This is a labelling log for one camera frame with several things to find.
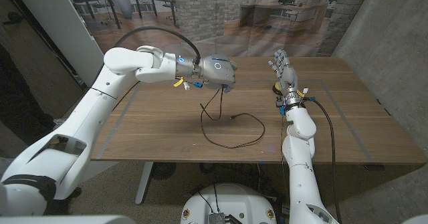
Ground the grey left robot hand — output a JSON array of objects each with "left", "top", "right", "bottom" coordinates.
[{"left": 199, "top": 54, "right": 239, "bottom": 93}]

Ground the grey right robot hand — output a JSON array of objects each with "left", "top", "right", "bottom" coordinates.
[{"left": 268, "top": 49, "right": 304, "bottom": 107}]

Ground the thin black USB cable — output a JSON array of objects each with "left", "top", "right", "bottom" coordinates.
[{"left": 199, "top": 86, "right": 265, "bottom": 150}]

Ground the printed office backdrop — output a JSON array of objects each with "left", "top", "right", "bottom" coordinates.
[{"left": 63, "top": 0, "right": 374, "bottom": 58}]

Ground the black round fan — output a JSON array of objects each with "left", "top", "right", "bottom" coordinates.
[{"left": 152, "top": 162, "right": 177, "bottom": 181}]

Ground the white robot torso base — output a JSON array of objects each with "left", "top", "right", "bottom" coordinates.
[{"left": 180, "top": 183, "right": 278, "bottom": 224}]

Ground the white table leg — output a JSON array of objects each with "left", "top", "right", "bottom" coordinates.
[{"left": 134, "top": 162, "right": 154, "bottom": 205}]

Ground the white cabinet panel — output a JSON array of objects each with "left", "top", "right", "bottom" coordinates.
[{"left": 9, "top": 0, "right": 108, "bottom": 88}]

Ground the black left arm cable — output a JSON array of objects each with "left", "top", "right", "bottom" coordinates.
[{"left": 113, "top": 25, "right": 202, "bottom": 66}]

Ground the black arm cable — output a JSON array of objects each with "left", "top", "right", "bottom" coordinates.
[
  {"left": 113, "top": 25, "right": 202, "bottom": 66},
  {"left": 304, "top": 96, "right": 342, "bottom": 223}
]

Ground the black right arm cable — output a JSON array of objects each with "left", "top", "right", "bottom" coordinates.
[{"left": 304, "top": 96, "right": 342, "bottom": 223}]

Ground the black floor cable bundle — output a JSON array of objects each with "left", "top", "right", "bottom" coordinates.
[{"left": 199, "top": 162, "right": 280, "bottom": 203}]

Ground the black door handle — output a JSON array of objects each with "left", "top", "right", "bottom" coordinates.
[{"left": 1, "top": 11, "right": 24, "bottom": 26}]

